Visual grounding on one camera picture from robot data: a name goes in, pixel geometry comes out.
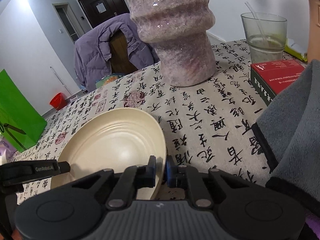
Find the lime green paper packet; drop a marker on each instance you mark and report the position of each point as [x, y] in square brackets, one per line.
[295, 50]

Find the cream plate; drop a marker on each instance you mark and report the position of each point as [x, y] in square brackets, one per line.
[107, 140]

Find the green paper bag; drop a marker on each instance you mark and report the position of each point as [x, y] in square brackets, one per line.
[17, 105]

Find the grey and purple cloth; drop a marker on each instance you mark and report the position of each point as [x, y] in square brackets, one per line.
[295, 130]

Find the dark entrance door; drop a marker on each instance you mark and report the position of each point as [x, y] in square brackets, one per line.
[115, 2]

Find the red-topped box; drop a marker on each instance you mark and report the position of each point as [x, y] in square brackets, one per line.
[275, 72]

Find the pink hard case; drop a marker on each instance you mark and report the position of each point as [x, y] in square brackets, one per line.
[315, 30]

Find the wooden chair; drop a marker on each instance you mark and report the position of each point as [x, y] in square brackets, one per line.
[120, 52]

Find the pink textured vase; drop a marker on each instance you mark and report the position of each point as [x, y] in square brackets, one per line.
[180, 42]

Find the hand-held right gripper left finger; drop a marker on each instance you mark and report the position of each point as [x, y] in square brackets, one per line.
[150, 172]

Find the patterned seat cushion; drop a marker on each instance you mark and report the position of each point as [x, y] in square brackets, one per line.
[110, 80]

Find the red bucket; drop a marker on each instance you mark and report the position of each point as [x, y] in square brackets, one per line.
[58, 102]

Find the grey interior door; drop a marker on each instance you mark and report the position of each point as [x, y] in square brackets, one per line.
[67, 22]

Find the printed calligraphy tablecloth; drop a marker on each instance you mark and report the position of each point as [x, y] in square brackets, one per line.
[200, 110]

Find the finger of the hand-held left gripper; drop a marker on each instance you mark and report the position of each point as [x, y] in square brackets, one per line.
[64, 167]

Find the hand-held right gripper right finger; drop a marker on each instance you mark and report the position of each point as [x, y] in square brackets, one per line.
[170, 175]

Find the clear straw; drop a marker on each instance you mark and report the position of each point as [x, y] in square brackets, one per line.
[255, 15]

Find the purple puffer jacket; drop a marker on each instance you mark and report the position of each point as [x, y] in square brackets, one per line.
[92, 55]

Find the clear drinking glass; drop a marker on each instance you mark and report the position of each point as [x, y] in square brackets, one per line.
[265, 50]

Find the white mop stick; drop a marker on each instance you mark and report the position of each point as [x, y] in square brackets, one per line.
[60, 82]

